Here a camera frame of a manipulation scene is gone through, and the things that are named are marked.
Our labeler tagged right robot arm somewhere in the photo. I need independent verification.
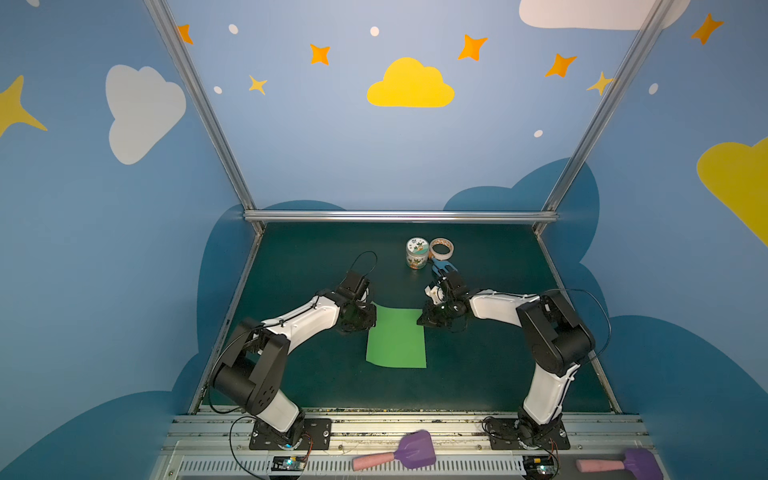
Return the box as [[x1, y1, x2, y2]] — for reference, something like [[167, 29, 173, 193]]
[[417, 285, 595, 449]]

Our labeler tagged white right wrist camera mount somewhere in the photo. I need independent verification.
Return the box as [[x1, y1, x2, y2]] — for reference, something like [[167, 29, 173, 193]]
[[424, 271, 469, 305]]

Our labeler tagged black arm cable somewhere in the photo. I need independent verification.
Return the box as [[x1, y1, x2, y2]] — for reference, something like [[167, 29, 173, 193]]
[[557, 287, 613, 364], [349, 250, 379, 283]]

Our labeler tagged aluminium front rail base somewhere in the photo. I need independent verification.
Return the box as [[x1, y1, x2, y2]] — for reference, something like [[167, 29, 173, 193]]
[[150, 409, 668, 479]]

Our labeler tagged blue garden hand rake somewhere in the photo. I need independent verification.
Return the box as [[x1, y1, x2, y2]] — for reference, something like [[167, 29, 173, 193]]
[[431, 259, 458, 279]]

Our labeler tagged aluminium corner post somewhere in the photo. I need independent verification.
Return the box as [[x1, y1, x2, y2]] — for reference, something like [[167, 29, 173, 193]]
[[533, 0, 675, 237], [144, 0, 256, 213]]

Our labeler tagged white tape roll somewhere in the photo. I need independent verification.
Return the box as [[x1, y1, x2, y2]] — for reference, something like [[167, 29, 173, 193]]
[[429, 237, 455, 261]]

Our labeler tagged aluminium back frame rail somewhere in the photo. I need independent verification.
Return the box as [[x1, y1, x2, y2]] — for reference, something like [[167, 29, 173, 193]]
[[244, 210, 558, 224]]

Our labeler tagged aluminium right corner post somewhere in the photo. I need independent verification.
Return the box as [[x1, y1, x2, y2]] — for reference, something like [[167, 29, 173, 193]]
[[533, 0, 675, 237]]

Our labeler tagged green square paper sheet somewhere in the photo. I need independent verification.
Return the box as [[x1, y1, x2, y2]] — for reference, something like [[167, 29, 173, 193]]
[[366, 305, 427, 369]]

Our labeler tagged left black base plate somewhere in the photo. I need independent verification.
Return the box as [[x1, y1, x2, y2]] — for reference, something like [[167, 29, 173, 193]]
[[248, 417, 332, 451]]

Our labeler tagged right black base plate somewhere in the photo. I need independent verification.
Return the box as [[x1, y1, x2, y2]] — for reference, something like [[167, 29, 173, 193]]
[[482, 416, 571, 450]]

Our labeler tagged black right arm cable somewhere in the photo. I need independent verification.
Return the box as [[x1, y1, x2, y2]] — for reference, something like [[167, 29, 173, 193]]
[[557, 287, 613, 364]]

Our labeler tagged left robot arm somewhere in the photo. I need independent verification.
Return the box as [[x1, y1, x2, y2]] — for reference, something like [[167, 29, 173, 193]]
[[208, 287, 376, 448]]

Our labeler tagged left green circuit board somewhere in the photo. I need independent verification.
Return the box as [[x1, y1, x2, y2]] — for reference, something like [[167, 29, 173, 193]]
[[270, 456, 307, 473]]

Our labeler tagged green circuit board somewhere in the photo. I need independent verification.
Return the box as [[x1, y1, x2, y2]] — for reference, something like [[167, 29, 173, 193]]
[[523, 456, 559, 480], [270, 456, 307, 473]]

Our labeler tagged carrot snack jar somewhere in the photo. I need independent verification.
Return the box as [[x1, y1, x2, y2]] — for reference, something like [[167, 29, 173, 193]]
[[406, 237, 430, 270]]

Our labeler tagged purple scoop pink handle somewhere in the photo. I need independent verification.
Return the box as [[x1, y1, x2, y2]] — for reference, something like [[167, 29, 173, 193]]
[[352, 430, 437, 471], [576, 448, 664, 480]]

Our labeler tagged right green circuit board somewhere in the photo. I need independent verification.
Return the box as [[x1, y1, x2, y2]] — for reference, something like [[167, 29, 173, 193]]
[[523, 456, 559, 480]]

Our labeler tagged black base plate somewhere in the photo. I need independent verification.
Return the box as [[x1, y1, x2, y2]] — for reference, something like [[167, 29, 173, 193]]
[[248, 417, 332, 451], [482, 416, 571, 450]]

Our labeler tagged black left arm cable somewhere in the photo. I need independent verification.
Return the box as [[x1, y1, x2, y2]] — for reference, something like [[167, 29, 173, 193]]
[[349, 250, 379, 283]]

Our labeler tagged aluminium left corner post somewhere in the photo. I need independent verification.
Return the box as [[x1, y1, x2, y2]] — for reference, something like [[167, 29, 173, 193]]
[[144, 0, 256, 213]]

